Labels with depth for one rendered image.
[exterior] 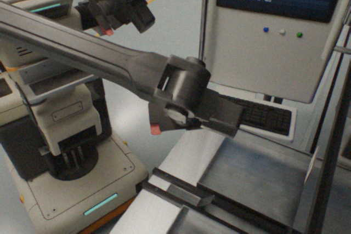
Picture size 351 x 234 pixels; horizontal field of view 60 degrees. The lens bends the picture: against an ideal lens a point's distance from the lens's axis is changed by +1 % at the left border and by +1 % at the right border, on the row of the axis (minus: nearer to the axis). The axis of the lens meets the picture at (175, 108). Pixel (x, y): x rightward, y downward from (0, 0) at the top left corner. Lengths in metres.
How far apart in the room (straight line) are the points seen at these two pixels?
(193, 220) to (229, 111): 0.46
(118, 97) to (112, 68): 2.19
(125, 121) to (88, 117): 1.12
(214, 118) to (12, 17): 0.33
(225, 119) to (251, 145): 0.59
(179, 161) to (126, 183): 0.75
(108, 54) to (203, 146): 0.65
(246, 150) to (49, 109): 0.74
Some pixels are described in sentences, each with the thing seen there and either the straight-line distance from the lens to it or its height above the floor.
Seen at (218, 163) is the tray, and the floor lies 0.88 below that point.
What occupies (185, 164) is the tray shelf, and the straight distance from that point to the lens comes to 0.97.
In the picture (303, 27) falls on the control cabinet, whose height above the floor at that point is 1.14.
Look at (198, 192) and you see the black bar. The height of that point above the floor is 0.90.
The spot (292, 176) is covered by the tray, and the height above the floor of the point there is 0.88.
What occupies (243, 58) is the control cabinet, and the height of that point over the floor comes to 0.97.
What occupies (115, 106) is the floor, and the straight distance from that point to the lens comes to 2.53.
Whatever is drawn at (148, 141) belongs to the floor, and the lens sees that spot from 2.22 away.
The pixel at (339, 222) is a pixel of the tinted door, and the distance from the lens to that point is 0.40.
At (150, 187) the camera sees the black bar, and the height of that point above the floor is 0.90.
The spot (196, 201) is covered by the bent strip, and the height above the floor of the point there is 0.88.
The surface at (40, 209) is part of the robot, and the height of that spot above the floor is 0.28.
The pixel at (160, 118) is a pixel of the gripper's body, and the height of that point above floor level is 1.24.
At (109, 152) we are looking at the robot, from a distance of 1.82.
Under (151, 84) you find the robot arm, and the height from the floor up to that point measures 1.40.
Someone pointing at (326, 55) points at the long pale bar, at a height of 1.20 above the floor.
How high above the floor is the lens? 1.65
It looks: 42 degrees down
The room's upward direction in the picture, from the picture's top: straight up
